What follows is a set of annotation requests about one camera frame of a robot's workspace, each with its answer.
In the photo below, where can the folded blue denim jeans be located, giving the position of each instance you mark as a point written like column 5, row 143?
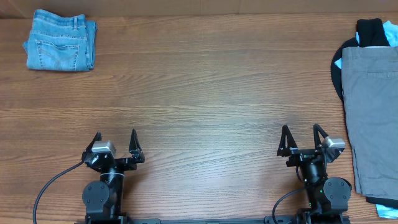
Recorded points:
column 65, row 44

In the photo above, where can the black garment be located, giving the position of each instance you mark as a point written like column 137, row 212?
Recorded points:
column 370, row 32

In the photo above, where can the light blue shirt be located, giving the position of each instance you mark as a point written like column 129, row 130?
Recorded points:
column 369, row 32

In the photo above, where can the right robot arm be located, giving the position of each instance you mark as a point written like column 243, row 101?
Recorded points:
column 327, row 196

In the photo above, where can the grey shorts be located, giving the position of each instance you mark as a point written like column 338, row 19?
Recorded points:
column 371, row 118

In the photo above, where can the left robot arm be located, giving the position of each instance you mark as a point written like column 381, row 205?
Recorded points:
column 103, row 198

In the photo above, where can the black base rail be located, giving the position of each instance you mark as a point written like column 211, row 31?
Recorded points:
column 284, row 219

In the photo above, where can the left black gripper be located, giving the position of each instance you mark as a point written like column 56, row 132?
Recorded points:
column 136, row 156

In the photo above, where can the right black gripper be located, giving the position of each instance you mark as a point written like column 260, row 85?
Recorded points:
column 284, row 150

